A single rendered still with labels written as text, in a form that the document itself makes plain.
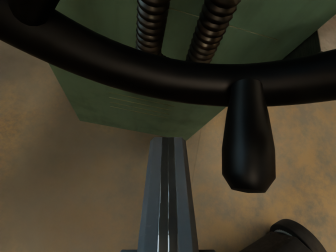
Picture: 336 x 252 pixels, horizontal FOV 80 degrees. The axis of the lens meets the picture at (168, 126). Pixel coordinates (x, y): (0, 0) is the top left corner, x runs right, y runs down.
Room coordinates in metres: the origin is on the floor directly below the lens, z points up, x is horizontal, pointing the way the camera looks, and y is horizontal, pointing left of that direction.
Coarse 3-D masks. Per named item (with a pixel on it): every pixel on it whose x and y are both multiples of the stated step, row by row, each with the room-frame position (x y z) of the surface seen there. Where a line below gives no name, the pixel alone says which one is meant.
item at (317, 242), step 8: (272, 224) 0.21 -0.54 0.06; (280, 224) 0.21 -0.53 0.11; (288, 224) 0.22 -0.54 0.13; (296, 224) 0.23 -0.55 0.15; (280, 232) 0.20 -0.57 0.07; (288, 232) 0.20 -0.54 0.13; (296, 232) 0.20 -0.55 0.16; (304, 232) 0.22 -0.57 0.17; (304, 240) 0.19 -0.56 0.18; (312, 240) 0.20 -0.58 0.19; (312, 248) 0.18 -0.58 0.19; (320, 248) 0.19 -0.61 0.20
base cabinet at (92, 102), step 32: (64, 0) 0.17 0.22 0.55; (96, 0) 0.19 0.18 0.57; (128, 0) 0.21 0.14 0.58; (192, 0) 0.25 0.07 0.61; (256, 0) 0.28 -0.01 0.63; (288, 0) 0.29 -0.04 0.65; (320, 0) 0.31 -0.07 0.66; (128, 32) 0.21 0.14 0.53; (192, 32) 0.25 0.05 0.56; (256, 32) 0.29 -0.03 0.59; (288, 32) 0.31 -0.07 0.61; (96, 96) 0.18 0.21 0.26; (128, 96) 0.21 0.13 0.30; (128, 128) 0.22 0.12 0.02; (160, 128) 0.27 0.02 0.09; (192, 128) 0.31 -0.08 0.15
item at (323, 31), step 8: (328, 24) 0.35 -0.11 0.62; (320, 32) 0.33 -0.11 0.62; (328, 32) 0.34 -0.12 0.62; (304, 40) 0.33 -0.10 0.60; (312, 40) 0.32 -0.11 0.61; (320, 40) 0.31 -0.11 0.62; (328, 40) 0.32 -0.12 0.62; (296, 48) 0.32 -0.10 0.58; (304, 48) 0.31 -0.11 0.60; (312, 48) 0.30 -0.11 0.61; (320, 48) 0.30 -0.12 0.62; (328, 48) 0.31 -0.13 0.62; (288, 56) 0.32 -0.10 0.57; (296, 56) 0.31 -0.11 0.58
